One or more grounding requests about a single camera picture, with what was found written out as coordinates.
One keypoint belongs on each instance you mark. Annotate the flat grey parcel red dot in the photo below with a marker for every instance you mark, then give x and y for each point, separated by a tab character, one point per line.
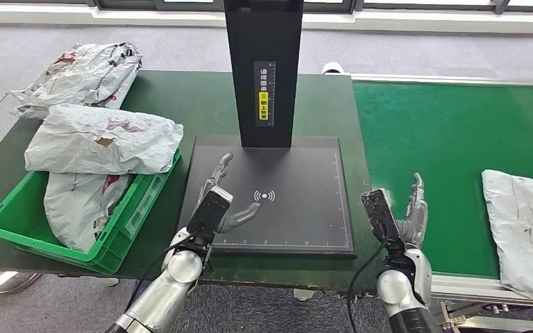
32	109

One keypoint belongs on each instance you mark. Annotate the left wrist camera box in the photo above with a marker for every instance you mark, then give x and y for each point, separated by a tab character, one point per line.
209	213

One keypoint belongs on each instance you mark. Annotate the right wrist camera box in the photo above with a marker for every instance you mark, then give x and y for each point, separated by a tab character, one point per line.
379	216

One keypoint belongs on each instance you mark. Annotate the yellow black ruler label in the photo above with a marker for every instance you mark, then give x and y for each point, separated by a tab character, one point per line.
264	92

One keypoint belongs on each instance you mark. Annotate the dark green table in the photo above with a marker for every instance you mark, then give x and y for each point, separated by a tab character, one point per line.
193	101

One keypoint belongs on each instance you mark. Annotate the white parcel black red print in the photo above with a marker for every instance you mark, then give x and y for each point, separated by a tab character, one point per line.
78	211

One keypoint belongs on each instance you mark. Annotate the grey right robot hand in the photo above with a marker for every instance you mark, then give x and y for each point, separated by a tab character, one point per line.
416	220

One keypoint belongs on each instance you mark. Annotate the black inbound scanner machine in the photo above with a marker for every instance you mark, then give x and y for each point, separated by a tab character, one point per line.
294	207

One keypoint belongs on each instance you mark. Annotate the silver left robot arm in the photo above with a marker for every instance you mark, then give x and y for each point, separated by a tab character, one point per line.
170	285

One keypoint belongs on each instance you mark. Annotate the grey parcel with brown tear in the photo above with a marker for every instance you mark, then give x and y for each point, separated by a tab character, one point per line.
105	142

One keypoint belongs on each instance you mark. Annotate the green plastic crate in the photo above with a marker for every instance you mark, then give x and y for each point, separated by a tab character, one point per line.
128	230

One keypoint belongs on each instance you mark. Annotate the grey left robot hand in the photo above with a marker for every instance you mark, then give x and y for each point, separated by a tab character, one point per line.
243	216

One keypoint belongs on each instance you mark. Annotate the grey parcel red deer print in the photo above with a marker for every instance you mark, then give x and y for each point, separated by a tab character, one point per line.
519	220

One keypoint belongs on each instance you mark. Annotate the aluminium conveyor frame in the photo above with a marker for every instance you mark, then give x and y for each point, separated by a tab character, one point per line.
464	287

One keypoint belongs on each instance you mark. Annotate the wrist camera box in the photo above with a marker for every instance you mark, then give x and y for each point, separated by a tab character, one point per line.
379	216
209	213

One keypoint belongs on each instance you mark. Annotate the chrome table foot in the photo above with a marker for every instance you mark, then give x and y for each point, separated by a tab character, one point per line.
4	281

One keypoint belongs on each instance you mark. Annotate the white table leg bracket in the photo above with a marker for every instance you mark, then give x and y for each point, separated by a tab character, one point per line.
304	295

